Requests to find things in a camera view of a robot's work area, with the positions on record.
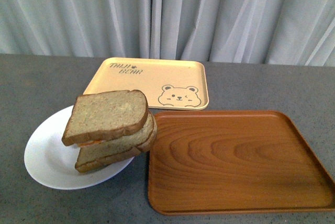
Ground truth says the yellow bear tray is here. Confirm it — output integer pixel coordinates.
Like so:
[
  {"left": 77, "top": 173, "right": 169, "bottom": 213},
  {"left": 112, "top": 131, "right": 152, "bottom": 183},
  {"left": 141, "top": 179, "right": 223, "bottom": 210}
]
[{"left": 84, "top": 57, "right": 209, "bottom": 110}]

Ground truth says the brown wooden tray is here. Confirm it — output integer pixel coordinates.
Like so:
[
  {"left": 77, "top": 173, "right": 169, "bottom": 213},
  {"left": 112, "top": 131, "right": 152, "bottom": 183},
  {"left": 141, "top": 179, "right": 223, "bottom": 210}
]
[{"left": 148, "top": 111, "right": 334, "bottom": 215}]

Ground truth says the fried egg toy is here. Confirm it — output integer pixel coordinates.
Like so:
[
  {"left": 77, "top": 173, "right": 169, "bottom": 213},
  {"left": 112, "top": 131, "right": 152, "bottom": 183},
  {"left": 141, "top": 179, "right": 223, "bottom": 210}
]
[{"left": 77, "top": 140, "right": 104, "bottom": 148}]

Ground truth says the white round plate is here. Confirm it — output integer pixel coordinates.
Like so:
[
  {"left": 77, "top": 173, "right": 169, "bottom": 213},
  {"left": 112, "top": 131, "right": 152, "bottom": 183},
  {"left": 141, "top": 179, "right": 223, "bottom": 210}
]
[{"left": 24, "top": 106, "right": 133, "bottom": 190}]

